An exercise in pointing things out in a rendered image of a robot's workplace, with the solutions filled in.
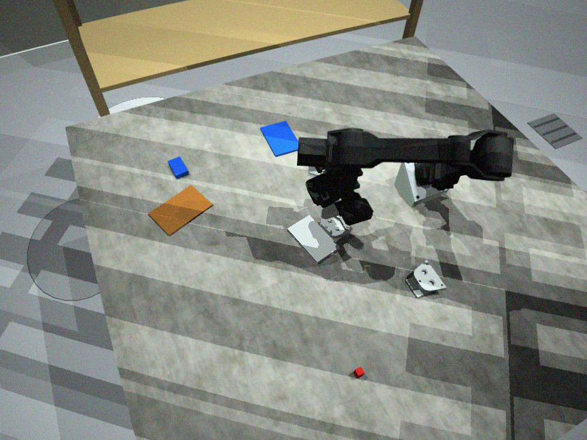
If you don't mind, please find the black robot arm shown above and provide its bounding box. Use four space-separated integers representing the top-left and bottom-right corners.
297 128 514 208

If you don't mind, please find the orange flat bar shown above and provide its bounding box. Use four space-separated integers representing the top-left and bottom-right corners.
148 185 213 236

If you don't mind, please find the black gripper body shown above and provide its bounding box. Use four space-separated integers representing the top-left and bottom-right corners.
332 169 374 225

